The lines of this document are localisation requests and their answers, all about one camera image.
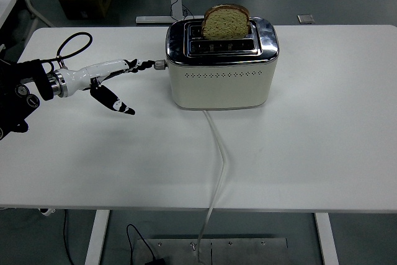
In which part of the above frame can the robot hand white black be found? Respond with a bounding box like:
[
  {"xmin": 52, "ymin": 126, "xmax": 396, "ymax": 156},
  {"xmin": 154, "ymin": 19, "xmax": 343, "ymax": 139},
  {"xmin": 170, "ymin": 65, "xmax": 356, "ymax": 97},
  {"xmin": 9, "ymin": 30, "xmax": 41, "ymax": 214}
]
[{"xmin": 60, "ymin": 58, "xmax": 157, "ymax": 116}]

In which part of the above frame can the cream toaster chrome top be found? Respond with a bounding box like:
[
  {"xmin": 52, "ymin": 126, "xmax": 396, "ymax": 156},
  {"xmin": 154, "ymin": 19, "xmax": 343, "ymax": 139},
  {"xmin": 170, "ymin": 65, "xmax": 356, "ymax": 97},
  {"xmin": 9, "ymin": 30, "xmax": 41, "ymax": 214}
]
[{"xmin": 164, "ymin": 16, "xmax": 279, "ymax": 110}]

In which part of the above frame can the brown cardboard box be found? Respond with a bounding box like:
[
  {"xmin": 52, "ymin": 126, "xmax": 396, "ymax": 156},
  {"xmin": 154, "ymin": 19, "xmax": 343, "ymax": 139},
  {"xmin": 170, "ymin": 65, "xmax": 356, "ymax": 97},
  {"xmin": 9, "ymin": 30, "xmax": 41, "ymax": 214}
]
[{"xmin": 58, "ymin": 0, "xmax": 113, "ymax": 20}]

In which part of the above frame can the white side table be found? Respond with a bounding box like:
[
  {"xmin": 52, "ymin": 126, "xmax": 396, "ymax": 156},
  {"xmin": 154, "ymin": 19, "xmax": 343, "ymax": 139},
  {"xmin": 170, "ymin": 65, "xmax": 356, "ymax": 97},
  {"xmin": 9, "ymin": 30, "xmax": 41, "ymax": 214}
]
[{"xmin": 0, "ymin": 0, "xmax": 17, "ymax": 30}]

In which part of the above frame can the brown bread slice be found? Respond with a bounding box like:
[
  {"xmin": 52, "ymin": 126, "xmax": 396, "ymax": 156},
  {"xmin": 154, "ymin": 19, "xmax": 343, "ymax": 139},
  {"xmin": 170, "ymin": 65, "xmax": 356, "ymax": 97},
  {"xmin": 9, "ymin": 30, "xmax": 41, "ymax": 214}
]
[{"xmin": 201, "ymin": 4, "xmax": 251, "ymax": 41}]

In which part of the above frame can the white table leg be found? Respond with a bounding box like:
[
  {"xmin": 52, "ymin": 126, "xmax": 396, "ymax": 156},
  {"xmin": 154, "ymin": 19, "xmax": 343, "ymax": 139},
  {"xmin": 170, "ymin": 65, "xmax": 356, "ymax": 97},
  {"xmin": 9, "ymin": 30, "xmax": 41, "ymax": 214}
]
[
  {"xmin": 84, "ymin": 210, "xmax": 111, "ymax": 265},
  {"xmin": 314, "ymin": 213, "xmax": 339, "ymax": 265}
]

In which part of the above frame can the grey metal plate with screws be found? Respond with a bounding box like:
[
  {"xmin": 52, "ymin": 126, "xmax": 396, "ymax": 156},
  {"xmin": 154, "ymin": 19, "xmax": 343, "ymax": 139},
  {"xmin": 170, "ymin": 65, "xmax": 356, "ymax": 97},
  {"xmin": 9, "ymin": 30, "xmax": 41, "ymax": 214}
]
[{"xmin": 136, "ymin": 238, "xmax": 288, "ymax": 265}]

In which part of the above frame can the white toaster power cable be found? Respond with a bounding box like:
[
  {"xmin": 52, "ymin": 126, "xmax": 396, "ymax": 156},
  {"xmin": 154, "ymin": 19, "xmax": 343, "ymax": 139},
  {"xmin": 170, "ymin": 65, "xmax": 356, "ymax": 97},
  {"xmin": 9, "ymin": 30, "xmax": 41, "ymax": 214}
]
[{"xmin": 195, "ymin": 109, "xmax": 231, "ymax": 263}]

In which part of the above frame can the black cable under table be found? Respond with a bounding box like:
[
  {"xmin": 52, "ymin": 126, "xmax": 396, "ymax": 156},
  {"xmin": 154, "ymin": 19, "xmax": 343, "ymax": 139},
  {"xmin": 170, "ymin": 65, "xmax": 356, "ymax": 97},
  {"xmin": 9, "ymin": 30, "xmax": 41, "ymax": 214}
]
[{"xmin": 63, "ymin": 210, "xmax": 75, "ymax": 265}]

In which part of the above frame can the black adapter cable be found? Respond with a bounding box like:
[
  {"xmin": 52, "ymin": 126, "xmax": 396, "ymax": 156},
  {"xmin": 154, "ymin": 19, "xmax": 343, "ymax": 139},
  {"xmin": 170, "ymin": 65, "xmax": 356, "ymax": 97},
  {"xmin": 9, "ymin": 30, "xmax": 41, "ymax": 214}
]
[{"xmin": 126, "ymin": 223, "xmax": 156, "ymax": 261}]

